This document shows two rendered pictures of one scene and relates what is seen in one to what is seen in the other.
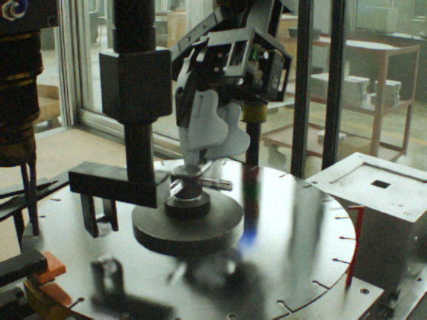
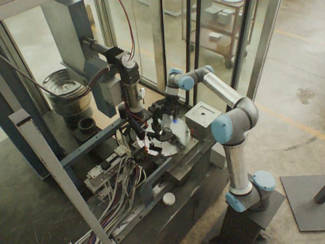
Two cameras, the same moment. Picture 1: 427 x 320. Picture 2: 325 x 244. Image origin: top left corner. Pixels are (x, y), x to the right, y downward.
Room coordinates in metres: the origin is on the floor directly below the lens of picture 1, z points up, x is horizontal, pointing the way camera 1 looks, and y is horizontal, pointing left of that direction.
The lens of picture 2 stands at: (-0.61, -0.01, 2.15)
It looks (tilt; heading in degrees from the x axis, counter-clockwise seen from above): 47 degrees down; 3
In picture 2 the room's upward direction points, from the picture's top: 6 degrees counter-clockwise
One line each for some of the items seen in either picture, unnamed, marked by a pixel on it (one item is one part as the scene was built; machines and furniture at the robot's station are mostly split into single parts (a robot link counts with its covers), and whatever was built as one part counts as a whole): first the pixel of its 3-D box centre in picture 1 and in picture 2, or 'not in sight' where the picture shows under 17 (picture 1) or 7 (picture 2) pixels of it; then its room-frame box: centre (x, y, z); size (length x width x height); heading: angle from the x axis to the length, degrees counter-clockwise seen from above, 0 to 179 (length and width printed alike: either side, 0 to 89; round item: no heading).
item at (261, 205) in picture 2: not in sight; (257, 194); (0.04, -0.49, 0.80); 0.15 x 0.15 x 0.10
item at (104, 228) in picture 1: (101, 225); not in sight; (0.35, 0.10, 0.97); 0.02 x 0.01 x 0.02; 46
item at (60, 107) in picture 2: not in sight; (71, 99); (0.81, 0.70, 0.93); 0.31 x 0.31 x 0.36
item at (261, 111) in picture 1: (253, 110); not in sight; (0.69, -0.06, 0.98); 0.05 x 0.04 x 0.03; 46
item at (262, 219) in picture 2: not in sight; (243, 222); (0.04, -0.49, 0.37); 0.40 x 0.40 x 0.75; 46
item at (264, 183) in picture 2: not in sight; (261, 185); (0.04, -0.48, 0.91); 0.13 x 0.12 x 0.14; 117
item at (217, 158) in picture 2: not in sight; (229, 145); (0.37, -0.40, 0.82); 0.28 x 0.11 x 0.15; 136
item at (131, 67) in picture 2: not in sight; (111, 71); (0.38, 0.24, 1.45); 0.35 x 0.07 x 0.28; 46
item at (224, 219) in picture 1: (187, 208); (163, 132); (0.40, 0.03, 0.96); 0.11 x 0.11 x 0.03
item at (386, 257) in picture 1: (374, 226); (202, 121); (0.60, -0.25, 0.82); 0.18 x 0.18 x 0.15; 46
